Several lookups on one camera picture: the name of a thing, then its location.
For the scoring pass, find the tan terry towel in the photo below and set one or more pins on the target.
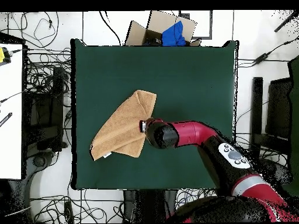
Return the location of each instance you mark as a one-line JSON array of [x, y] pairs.
[[121, 130]]

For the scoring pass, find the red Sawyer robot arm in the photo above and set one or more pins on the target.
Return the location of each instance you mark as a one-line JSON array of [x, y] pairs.
[[193, 133]]

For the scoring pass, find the dark green table cloth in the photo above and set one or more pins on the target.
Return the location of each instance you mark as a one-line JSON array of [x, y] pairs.
[[186, 70]]

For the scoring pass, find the black equipment box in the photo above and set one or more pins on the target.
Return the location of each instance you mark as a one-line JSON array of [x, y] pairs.
[[46, 116]]

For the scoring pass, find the blue garment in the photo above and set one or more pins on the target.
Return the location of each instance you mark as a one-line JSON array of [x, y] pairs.
[[172, 35]]

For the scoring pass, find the open cardboard box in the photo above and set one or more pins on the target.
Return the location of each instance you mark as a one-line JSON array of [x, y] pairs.
[[161, 21]]

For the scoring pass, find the grey round floor base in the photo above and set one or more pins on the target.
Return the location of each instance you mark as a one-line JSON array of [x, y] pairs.
[[39, 161]]

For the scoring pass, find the black power strip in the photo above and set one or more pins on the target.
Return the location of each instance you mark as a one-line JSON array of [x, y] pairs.
[[69, 211]]

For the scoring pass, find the black upright bar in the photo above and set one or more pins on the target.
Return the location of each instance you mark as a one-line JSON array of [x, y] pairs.
[[257, 105]]

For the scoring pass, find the white desk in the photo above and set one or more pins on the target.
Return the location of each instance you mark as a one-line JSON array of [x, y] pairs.
[[10, 116]]

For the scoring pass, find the black strip tool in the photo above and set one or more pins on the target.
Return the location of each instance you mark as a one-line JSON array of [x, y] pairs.
[[5, 119]]

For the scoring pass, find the black power adapter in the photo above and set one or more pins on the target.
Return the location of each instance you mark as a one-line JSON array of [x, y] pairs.
[[261, 58]]

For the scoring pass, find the yellow and black device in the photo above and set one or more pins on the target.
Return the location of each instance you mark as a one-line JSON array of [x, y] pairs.
[[1, 54]]

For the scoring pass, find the black rod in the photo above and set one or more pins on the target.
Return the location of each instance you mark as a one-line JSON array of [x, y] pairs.
[[287, 21]]

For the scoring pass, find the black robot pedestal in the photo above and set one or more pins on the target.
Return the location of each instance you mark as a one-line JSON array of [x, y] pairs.
[[144, 203]]

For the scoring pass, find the grey rectangular frame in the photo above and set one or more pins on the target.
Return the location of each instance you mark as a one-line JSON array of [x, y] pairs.
[[211, 25]]

